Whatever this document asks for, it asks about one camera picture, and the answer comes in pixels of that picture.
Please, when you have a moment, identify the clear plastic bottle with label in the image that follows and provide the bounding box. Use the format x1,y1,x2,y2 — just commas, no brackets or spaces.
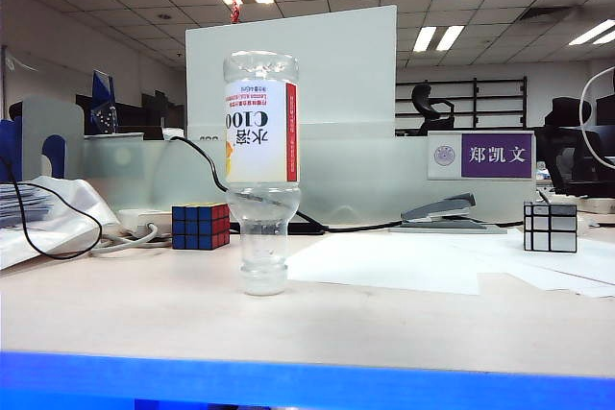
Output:
222,49,303,297

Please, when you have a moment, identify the frosted glass desk divider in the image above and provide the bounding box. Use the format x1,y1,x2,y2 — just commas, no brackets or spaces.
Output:
81,133,537,225

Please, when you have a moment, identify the white partition board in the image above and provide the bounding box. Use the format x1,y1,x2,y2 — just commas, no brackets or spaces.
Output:
184,5,399,141

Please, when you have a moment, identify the colourful Rubik's cube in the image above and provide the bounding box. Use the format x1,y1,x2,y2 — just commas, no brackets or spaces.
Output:
171,202,232,252

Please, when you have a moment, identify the white paper sheet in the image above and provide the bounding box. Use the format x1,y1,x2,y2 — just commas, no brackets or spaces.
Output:
451,229,615,299
286,234,481,297

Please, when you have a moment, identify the grey stapler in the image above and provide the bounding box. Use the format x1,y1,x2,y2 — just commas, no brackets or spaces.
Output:
387,192,508,236

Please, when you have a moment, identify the white power strip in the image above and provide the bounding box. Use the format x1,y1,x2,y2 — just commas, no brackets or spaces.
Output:
116,207,174,239

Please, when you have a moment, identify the purple and white name plate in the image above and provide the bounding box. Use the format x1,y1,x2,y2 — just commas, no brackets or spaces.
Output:
427,130,537,181

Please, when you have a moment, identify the black shelf rack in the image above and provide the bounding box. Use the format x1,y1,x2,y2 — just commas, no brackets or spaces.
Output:
395,76,529,132

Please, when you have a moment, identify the blue triangular trophy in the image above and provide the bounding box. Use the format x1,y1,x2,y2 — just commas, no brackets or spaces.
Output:
89,70,119,135

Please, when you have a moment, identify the white plastic bag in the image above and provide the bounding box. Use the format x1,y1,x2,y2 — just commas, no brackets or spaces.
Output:
0,175,121,271

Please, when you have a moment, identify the silver mirror cube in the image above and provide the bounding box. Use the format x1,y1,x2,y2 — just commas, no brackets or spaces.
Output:
523,201,579,253

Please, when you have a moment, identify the black mesh office chair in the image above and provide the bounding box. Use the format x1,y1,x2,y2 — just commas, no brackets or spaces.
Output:
535,96,615,199

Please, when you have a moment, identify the grey metal bookend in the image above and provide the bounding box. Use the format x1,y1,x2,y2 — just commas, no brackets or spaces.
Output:
9,95,86,181

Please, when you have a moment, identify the stack of printed papers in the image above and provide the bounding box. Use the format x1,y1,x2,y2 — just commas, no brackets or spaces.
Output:
0,182,55,229

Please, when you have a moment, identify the blue file holder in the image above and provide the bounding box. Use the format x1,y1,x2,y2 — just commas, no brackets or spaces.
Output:
0,119,67,183

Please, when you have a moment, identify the thick black cable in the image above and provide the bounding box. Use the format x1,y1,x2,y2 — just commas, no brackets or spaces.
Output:
167,134,525,233

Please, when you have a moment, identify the grey power strip cable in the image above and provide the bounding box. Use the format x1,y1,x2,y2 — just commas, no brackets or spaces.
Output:
88,222,174,257

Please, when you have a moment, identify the white cable loop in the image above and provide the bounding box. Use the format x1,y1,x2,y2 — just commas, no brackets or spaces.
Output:
578,65,615,171

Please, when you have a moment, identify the thin black cable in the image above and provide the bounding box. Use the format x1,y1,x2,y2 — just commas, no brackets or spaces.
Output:
0,155,105,261

